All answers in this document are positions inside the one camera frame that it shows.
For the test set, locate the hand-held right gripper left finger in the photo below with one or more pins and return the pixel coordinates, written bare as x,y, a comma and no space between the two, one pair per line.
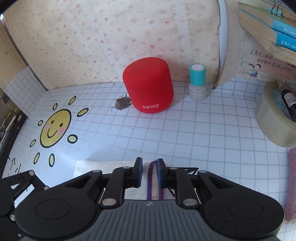
138,171

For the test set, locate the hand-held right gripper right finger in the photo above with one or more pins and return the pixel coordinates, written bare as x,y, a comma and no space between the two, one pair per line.
159,172

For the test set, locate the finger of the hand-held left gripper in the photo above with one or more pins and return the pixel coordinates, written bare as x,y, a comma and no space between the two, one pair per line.
38,182

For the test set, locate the white towel purple edging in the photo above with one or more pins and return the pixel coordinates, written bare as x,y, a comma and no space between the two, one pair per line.
97,165

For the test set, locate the black tray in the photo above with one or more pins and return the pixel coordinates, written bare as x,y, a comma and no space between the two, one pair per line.
13,132

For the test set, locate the yellow sun sticker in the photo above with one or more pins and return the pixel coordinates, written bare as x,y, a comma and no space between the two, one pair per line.
55,127

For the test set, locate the red fabric speaker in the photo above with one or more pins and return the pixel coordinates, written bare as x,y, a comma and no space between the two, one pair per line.
148,85

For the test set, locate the teal grey stamp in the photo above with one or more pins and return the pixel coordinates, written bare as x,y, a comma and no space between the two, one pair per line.
197,76

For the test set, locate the clear packing tape roll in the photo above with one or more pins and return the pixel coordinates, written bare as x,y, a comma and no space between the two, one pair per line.
270,118

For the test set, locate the pink cloth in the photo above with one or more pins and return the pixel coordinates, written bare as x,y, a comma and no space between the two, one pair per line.
291,185

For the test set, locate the small dark bottle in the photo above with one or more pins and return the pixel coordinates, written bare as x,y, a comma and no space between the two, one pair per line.
289,102

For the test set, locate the cartoon certificate paper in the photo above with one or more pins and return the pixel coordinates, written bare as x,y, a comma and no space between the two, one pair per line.
261,62

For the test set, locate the wooden shelf unit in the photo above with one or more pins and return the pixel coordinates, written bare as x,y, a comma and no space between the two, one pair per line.
231,34

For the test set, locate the white pipe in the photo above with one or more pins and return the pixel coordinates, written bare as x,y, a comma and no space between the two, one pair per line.
223,27

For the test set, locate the stack of books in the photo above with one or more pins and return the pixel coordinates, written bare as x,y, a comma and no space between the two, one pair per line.
261,39

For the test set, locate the green cover book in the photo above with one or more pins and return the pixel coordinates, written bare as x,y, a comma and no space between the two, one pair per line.
254,16

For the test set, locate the binder clip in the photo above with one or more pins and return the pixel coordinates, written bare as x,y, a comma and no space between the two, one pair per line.
275,9

